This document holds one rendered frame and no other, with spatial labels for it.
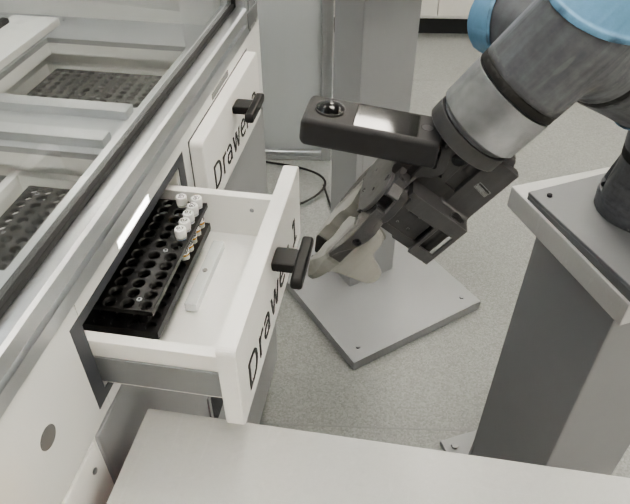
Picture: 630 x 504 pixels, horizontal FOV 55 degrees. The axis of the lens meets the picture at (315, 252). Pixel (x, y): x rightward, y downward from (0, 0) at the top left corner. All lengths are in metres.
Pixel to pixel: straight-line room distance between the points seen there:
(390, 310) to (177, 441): 1.20
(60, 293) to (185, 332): 0.16
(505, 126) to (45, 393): 0.41
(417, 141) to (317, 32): 1.78
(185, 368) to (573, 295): 0.65
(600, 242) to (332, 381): 0.93
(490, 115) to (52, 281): 0.36
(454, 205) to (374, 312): 1.26
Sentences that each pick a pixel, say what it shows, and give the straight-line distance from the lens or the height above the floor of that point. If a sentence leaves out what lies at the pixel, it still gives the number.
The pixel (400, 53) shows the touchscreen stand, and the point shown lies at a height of 0.74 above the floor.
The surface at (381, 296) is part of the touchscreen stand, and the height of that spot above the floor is 0.04.
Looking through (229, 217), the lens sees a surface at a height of 0.86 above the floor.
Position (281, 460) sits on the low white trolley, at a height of 0.76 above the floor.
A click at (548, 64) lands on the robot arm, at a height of 1.14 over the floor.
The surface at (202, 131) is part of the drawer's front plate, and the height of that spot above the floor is 0.93.
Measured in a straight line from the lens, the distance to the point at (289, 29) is 2.26.
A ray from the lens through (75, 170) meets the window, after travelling 0.58.
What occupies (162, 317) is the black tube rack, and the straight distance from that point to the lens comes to 0.63.
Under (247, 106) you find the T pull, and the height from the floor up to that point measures 0.91.
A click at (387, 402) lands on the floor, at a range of 1.63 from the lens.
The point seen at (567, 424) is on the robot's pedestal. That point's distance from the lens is 1.16.
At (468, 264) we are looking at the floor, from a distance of 2.04.
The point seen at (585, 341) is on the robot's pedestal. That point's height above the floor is 0.60.
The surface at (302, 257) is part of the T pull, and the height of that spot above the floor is 0.91.
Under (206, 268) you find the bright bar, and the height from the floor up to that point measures 0.85.
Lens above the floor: 1.32
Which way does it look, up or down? 41 degrees down
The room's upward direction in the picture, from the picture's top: straight up
